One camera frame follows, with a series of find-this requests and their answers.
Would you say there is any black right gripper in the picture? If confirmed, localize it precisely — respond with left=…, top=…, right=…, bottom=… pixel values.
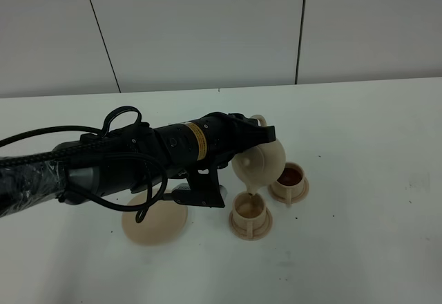
left=162, top=112, right=276, bottom=171

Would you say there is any tan ceramic teapot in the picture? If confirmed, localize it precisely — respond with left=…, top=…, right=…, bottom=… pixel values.
left=231, top=114, right=287, bottom=195

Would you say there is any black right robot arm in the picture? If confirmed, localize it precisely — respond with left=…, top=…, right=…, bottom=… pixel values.
left=1, top=106, right=276, bottom=222

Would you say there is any tan round teapot saucer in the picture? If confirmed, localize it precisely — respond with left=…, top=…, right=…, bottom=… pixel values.
left=122, top=200, right=188, bottom=246

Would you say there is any tan near teacup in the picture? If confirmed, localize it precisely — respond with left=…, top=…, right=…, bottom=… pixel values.
left=232, top=192, right=266, bottom=218

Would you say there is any tan teacup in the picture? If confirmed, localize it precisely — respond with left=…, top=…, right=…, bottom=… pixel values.
left=276, top=162, right=306, bottom=186
left=232, top=192, right=266, bottom=218

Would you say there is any tan far teacup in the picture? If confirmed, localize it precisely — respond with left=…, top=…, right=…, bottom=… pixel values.
left=276, top=162, right=306, bottom=186

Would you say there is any tan near cup saucer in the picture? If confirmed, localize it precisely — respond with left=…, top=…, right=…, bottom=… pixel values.
left=229, top=208, right=273, bottom=241

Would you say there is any tan cup saucer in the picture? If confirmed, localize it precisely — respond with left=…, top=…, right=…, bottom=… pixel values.
left=268, top=176, right=309, bottom=205
left=229, top=208, right=273, bottom=241

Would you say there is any tan far cup saucer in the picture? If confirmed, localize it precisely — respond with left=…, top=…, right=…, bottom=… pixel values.
left=268, top=176, right=309, bottom=205

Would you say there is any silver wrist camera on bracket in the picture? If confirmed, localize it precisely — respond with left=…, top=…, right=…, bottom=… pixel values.
left=162, top=167, right=225, bottom=208

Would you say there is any black braided camera cable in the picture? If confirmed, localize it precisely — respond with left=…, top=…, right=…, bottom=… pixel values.
left=0, top=105, right=169, bottom=224

